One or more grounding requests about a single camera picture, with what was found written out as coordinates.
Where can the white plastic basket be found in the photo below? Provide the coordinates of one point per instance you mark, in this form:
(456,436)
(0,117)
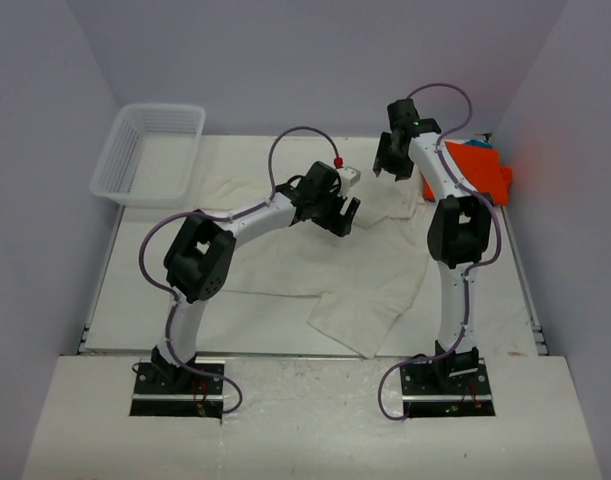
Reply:
(150,155)

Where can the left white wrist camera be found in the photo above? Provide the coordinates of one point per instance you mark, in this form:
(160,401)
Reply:
(349,177)

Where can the folded orange t shirt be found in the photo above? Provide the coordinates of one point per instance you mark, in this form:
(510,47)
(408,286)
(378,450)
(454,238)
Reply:
(485,172)

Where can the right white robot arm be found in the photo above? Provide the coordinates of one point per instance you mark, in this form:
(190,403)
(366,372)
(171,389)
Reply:
(458,235)

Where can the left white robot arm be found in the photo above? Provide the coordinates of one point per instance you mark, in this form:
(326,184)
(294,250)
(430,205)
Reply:
(199,258)

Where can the white t shirt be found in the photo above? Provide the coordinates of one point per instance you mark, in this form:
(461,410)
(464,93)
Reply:
(363,282)

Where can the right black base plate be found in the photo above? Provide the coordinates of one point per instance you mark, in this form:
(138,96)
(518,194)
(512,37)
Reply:
(426,395)

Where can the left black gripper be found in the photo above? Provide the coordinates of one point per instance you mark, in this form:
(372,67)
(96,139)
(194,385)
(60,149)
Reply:
(336,223)

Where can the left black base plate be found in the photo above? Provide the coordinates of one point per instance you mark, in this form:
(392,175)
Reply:
(193,397)

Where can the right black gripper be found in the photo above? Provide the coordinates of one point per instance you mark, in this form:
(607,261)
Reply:
(402,171)

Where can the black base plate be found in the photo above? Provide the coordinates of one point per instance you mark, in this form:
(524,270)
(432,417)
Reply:
(426,395)
(193,397)

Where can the folded blue t shirt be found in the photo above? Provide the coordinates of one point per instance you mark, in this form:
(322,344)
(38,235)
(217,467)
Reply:
(478,144)

